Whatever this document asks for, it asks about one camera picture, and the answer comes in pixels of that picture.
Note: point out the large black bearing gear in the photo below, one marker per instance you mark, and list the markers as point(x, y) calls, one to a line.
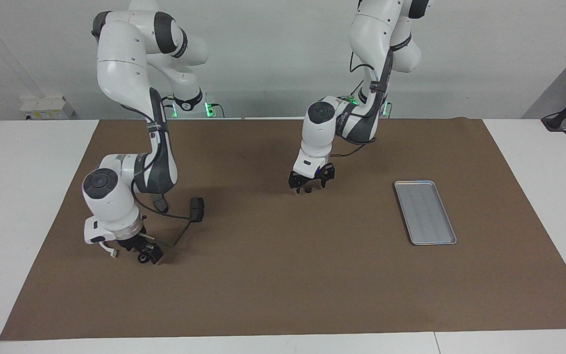
point(143, 258)

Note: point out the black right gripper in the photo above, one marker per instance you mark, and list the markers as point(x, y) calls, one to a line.
point(135, 242)

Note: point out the brown table mat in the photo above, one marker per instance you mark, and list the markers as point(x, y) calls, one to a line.
point(283, 275)

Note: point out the long grey brake pad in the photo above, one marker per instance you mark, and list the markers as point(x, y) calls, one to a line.
point(161, 205)

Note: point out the short grey brake pad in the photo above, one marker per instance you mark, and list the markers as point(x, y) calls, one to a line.
point(197, 209)

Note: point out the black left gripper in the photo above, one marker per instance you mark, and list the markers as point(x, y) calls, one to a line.
point(312, 179)

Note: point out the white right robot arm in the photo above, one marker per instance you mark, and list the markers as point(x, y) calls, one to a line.
point(121, 64)

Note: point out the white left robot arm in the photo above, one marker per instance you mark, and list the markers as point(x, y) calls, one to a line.
point(366, 29)

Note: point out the white power strip box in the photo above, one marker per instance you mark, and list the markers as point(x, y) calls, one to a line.
point(47, 105)

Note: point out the silver ribbed metal tray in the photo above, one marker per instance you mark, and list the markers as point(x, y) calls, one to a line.
point(425, 216)

